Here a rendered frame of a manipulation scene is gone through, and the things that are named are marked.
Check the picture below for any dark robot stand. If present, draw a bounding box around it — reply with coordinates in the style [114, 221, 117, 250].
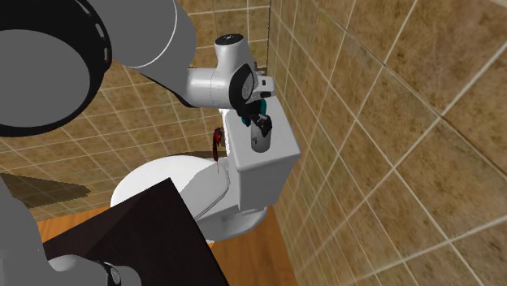
[41, 177, 231, 286]

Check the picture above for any grey cylindrical cup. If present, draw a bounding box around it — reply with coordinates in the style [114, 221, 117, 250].
[249, 119, 273, 154]

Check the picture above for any red and black object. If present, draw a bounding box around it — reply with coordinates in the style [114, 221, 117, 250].
[212, 127, 224, 163]

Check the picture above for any white toilet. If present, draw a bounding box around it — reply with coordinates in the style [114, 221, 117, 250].
[110, 94, 302, 244]

